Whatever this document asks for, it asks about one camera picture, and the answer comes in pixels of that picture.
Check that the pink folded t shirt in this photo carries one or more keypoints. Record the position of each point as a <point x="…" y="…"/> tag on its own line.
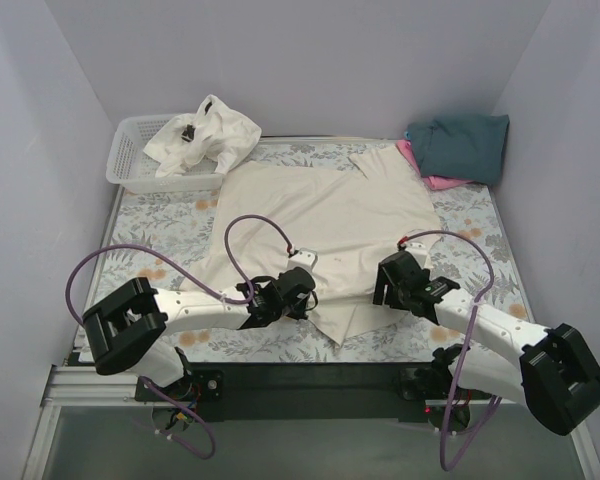
<point x="433" y="182"/>

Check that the teal folded t shirt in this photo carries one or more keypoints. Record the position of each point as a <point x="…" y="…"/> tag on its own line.
<point x="463" y="146"/>

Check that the cream t shirt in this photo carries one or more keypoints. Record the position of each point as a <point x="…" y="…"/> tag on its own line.
<point x="351" y="219"/>

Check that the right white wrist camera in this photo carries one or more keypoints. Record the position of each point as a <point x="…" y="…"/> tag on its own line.
<point x="419" y="251"/>

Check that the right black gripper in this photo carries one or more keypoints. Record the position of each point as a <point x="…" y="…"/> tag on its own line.
<point x="393" y="277"/>

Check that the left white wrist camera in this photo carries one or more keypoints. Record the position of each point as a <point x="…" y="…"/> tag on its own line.
<point x="303" y="258"/>

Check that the aluminium frame rail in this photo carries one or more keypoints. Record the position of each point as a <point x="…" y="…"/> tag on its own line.
<point x="82" y="386"/>

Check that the white crumpled t shirt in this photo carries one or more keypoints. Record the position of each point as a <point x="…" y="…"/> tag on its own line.
<point x="215" y="132"/>

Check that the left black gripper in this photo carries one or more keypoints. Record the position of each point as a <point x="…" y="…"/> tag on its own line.
<point x="300" y="288"/>

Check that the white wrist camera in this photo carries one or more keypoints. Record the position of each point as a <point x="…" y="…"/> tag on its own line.
<point x="419" y="251"/>
<point x="303" y="258"/>

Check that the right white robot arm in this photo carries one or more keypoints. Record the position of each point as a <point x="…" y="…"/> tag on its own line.
<point x="550" y="371"/>

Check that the white plastic laundry basket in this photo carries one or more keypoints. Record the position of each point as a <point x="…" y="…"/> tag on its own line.
<point x="131" y="168"/>

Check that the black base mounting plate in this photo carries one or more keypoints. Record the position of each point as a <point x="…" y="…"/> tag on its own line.
<point x="298" y="391"/>

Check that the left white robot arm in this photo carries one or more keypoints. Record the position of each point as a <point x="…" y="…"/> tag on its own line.
<point x="126" y="330"/>

